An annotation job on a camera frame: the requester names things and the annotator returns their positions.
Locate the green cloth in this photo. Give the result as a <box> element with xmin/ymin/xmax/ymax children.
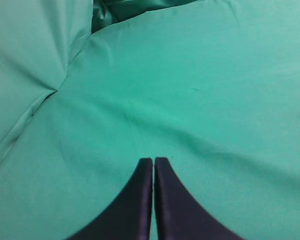
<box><xmin>0</xmin><ymin>0</ymin><xmax>300</xmax><ymax>240</ymax></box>

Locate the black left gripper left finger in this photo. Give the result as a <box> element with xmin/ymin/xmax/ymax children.
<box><xmin>69</xmin><ymin>158</ymin><xmax>153</xmax><ymax>240</ymax></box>

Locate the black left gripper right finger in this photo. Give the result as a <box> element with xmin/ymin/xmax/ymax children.
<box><xmin>154</xmin><ymin>157</ymin><xmax>241</xmax><ymax>240</ymax></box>

